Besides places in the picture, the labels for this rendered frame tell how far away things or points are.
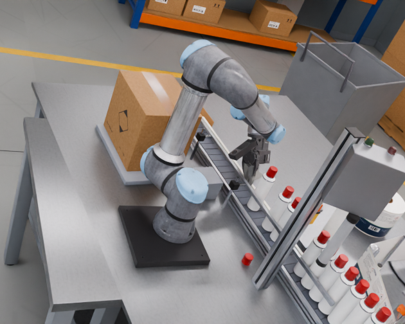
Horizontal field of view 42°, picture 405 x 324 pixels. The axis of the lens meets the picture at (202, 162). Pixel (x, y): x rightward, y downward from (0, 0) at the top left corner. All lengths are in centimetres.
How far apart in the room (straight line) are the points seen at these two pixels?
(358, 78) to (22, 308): 339
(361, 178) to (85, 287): 86
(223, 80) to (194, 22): 402
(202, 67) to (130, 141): 54
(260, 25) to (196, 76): 442
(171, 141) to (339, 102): 244
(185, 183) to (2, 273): 126
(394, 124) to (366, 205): 402
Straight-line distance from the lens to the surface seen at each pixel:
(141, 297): 168
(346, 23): 759
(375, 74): 477
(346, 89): 399
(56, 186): 194
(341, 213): 209
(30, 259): 279
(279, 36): 614
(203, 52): 162
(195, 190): 172
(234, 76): 156
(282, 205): 194
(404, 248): 220
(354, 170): 151
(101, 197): 194
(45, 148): 209
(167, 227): 182
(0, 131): 352
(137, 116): 196
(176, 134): 173
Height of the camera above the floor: 211
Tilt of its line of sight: 34 degrees down
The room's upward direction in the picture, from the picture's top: 24 degrees clockwise
